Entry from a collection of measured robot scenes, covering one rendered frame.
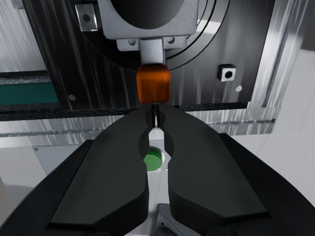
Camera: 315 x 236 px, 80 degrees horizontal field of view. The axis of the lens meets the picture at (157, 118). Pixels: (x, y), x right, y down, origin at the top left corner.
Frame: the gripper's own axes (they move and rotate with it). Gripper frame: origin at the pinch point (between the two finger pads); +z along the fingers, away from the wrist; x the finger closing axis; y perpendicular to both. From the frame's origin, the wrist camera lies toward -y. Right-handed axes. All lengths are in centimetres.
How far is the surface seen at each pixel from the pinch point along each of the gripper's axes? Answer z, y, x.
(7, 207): 108, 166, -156
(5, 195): 108, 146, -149
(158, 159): 10.2, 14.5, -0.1
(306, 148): 21.5, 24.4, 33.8
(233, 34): 10.3, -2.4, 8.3
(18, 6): 10.7, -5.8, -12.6
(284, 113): 21.4, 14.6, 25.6
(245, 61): 10.3, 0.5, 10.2
